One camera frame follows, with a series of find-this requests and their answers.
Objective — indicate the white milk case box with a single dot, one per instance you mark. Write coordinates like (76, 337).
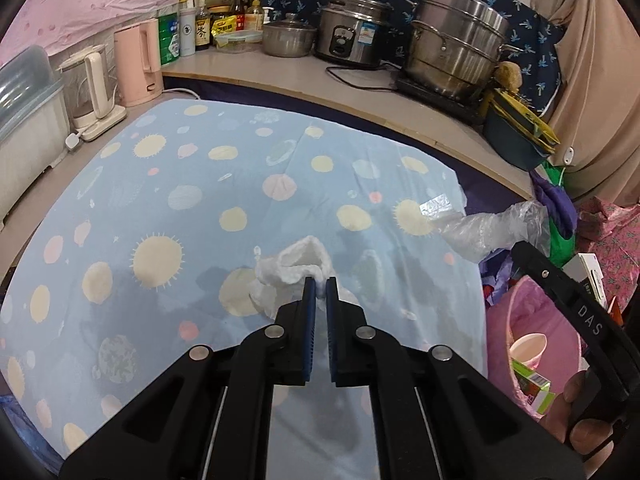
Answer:
(587, 270)

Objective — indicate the steel steamer pot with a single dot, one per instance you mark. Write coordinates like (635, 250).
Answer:
(455, 45)

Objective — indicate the person's right hand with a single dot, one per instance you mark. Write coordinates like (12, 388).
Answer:
(560, 410)

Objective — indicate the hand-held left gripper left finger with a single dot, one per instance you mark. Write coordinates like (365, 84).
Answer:
(310, 290)

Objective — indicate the beige curtain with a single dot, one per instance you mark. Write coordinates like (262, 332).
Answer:
(600, 110)

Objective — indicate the brown loofah sponge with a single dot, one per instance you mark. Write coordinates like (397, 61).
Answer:
(509, 76)

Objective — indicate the white glass kettle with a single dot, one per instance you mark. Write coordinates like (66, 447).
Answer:
(95, 85)

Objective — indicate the yellow packet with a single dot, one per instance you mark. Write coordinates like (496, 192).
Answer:
(224, 27)

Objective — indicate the white paper towel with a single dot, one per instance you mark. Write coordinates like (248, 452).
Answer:
(292, 265)

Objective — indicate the clear plastic bag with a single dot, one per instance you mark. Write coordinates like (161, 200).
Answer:
(480, 232)

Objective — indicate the clear food container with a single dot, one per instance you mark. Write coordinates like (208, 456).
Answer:
(240, 42)

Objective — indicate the green plastic bag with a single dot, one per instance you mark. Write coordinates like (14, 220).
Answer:
(562, 245)

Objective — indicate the pink electric kettle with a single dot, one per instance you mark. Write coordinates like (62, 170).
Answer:
(135, 65)

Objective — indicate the pink pineapple printed cloth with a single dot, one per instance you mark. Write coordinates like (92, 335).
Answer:
(617, 250)

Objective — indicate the pink trash bin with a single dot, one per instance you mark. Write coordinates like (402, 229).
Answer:
(500, 340)

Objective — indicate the steel rice cooker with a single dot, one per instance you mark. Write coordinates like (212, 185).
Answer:
(350, 30)

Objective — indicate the white pump bottle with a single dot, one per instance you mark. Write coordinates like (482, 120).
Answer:
(268, 16)

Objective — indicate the dark sauce bottle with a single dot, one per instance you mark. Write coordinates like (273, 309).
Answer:
(238, 10)
(202, 27)

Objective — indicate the blue planet printed cloth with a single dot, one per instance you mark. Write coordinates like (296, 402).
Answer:
(200, 210)

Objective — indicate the green juice carton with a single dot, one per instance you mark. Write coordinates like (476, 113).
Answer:
(532, 390)

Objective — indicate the white tumbler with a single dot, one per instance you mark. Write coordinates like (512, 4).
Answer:
(187, 32)

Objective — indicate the lavender printed plastic bag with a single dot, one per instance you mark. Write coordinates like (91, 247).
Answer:
(495, 280)

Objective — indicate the black induction cooker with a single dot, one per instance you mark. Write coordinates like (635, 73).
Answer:
(435, 97)

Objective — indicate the dark blue basin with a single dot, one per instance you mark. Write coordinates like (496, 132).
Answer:
(510, 142)

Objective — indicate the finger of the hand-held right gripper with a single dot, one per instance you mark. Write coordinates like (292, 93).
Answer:
(537, 265)

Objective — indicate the purple cloth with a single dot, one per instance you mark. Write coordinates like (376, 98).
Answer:
(557, 205)

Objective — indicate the white dish rack box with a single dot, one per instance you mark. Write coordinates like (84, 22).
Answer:
(25, 130)

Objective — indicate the yellow pump bottle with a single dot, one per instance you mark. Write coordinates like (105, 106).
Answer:
(254, 16)

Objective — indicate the white power plug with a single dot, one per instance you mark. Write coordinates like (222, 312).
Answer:
(73, 142)

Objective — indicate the small steel pot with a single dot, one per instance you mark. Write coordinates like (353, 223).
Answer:
(290, 37)

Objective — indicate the green white packet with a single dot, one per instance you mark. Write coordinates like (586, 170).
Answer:
(169, 37)

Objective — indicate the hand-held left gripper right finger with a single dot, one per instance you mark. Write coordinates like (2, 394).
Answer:
(332, 292)

